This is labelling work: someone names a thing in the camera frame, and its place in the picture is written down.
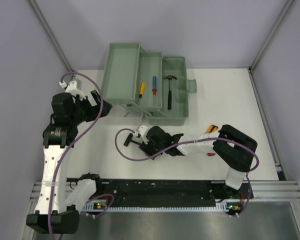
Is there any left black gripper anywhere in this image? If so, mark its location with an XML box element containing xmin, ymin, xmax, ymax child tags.
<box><xmin>69</xmin><ymin>90</ymin><xmax>112</xmax><ymax>126</ymax></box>

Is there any black mallet hammer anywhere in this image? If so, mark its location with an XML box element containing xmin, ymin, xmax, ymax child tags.
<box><xmin>123</xmin><ymin>133</ymin><xmax>142</xmax><ymax>147</ymax></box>

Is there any steel claw hammer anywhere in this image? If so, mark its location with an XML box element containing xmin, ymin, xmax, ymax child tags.
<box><xmin>163</xmin><ymin>75</ymin><xmax>178</xmax><ymax>110</ymax></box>

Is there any green clear-lid tool box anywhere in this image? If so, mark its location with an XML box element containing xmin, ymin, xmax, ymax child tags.
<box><xmin>101</xmin><ymin>42</ymin><xmax>197</xmax><ymax>126</ymax></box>

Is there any orange handle screwdriver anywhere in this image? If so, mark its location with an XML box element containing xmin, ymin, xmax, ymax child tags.
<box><xmin>137</xmin><ymin>82</ymin><xmax>146</xmax><ymax>105</ymax></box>

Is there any blue red screwdriver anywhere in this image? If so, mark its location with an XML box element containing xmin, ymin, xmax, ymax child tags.
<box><xmin>152</xmin><ymin>76</ymin><xmax>157</xmax><ymax>106</ymax></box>

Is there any yellow black utility knife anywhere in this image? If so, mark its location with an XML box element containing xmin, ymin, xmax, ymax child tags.
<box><xmin>206</xmin><ymin>125</ymin><xmax>219</xmax><ymax>134</ymax></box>

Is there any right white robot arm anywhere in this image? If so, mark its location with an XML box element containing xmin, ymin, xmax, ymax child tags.
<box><xmin>135</xmin><ymin>124</ymin><xmax>260</xmax><ymax>198</ymax></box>

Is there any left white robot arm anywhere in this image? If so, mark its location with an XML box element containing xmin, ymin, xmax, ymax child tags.
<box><xmin>26</xmin><ymin>90</ymin><xmax>113</xmax><ymax>238</ymax></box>

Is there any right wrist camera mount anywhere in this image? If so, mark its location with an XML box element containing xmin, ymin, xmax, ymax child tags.
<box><xmin>133</xmin><ymin>125</ymin><xmax>149</xmax><ymax>145</ymax></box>

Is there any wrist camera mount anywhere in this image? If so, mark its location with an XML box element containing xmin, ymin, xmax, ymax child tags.
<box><xmin>133</xmin><ymin>125</ymin><xmax>149</xmax><ymax>145</ymax></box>
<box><xmin>59</xmin><ymin>78</ymin><xmax>86</xmax><ymax>100</ymax></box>

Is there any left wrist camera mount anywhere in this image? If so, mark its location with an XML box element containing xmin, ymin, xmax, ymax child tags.
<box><xmin>59</xmin><ymin>78</ymin><xmax>86</xmax><ymax>100</ymax></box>

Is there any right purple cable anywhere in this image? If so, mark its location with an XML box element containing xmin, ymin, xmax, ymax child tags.
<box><xmin>114</xmin><ymin>128</ymin><xmax>260</xmax><ymax>218</ymax></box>

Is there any purple cable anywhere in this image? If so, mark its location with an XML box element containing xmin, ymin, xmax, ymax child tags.
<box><xmin>114</xmin><ymin>128</ymin><xmax>260</xmax><ymax>218</ymax></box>
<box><xmin>48</xmin><ymin>71</ymin><xmax>115</xmax><ymax>235</ymax></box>

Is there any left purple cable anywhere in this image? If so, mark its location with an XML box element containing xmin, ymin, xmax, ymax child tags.
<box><xmin>48</xmin><ymin>71</ymin><xmax>115</xmax><ymax>235</ymax></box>

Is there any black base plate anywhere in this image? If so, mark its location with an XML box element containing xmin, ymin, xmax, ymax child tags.
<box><xmin>92</xmin><ymin>178</ymin><xmax>254</xmax><ymax>208</ymax></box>

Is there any grey slotted cable duct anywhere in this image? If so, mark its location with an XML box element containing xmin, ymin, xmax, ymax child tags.
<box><xmin>82</xmin><ymin>201</ymin><xmax>242</xmax><ymax>213</ymax></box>

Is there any aluminium frame rail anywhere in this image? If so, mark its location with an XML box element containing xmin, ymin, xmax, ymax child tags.
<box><xmin>31</xmin><ymin>181</ymin><xmax>300</xmax><ymax>201</ymax></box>

